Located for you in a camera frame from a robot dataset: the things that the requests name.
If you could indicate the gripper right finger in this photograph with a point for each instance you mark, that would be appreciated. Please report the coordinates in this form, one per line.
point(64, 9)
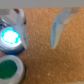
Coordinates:
point(57, 30)

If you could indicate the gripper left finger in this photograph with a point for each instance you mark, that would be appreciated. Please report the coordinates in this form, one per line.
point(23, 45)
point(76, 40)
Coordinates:
point(15, 16)

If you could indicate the blue button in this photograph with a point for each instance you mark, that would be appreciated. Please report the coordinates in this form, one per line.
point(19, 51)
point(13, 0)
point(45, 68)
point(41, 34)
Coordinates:
point(10, 37)

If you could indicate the green button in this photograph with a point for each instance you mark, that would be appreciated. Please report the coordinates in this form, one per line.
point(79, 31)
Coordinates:
point(9, 68)

